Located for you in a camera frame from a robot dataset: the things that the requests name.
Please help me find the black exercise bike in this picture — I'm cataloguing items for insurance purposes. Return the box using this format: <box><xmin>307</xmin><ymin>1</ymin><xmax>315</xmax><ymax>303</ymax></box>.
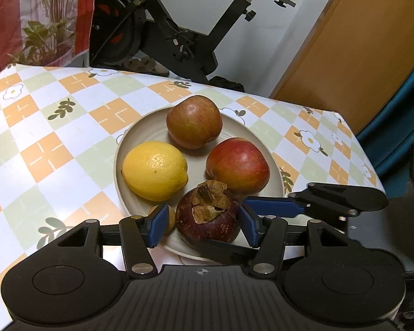
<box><xmin>89</xmin><ymin>0</ymin><xmax>295</xmax><ymax>84</ymax></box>

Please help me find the checkered floral tablecloth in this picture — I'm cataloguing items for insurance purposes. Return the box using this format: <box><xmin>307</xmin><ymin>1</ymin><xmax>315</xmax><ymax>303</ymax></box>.
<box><xmin>0</xmin><ymin>64</ymin><xmax>381</xmax><ymax>330</ymax></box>

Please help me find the beige round plate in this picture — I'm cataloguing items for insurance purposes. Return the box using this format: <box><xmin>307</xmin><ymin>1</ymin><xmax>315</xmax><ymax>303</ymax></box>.
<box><xmin>114</xmin><ymin>107</ymin><xmax>284</xmax><ymax>261</ymax></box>

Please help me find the yellow lemon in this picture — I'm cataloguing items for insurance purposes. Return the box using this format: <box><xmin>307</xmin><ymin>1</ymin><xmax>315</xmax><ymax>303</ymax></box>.
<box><xmin>121</xmin><ymin>141</ymin><xmax>188</xmax><ymax>202</ymax></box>

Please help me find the brownish red apple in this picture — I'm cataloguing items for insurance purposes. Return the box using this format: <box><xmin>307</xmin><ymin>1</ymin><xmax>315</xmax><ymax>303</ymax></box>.
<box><xmin>166</xmin><ymin>95</ymin><xmax>223</xmax><ymax>150</ymax></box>

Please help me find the red printed backdrop cloth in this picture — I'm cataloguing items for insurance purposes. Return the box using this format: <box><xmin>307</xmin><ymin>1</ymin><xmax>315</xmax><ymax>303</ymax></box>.
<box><xmin>0</xmin><ymin>0</ymin><xmax>94</xmax><ymax>71</ymax></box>

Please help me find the teal curtain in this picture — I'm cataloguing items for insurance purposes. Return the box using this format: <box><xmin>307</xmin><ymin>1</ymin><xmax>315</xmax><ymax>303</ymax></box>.
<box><xmin>357</xmin><ymin>69</ymin><xmax>414</xmax><ymax>197</ymax></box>

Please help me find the wooden door panel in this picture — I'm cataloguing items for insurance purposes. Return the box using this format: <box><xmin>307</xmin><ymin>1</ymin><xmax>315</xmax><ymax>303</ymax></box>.
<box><xmin>271</xmin><ymin>0</ymin><xmax>414</xmax><ymax>132</ymax></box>

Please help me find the dark purple mangosteen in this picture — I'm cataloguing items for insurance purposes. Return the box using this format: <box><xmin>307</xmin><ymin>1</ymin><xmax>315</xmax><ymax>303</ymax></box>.
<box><xmin>176</xmin><ymin>179</ymin><xmax>240</xmax><ymax>244</ymax></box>

